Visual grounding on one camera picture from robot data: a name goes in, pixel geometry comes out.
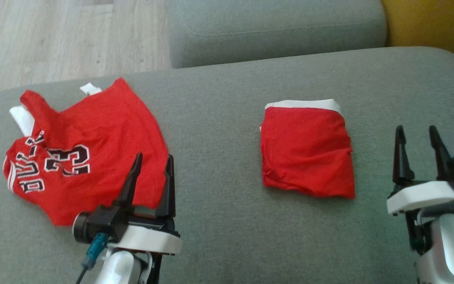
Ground narrow grey sofa cushion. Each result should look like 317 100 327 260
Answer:
167 0 387 69

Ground wide grey sofa seat cushion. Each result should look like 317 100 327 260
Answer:
0 47 454 284

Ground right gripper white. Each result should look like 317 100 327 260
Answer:
387 125 454 215

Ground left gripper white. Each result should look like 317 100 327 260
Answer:
111 153 182 255

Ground red shorts with white trim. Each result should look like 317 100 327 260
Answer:
260 99 356 199

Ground red Bulls 23 jersey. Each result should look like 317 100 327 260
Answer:
3 77 170 226

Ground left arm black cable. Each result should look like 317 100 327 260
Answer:
75 233 109 284

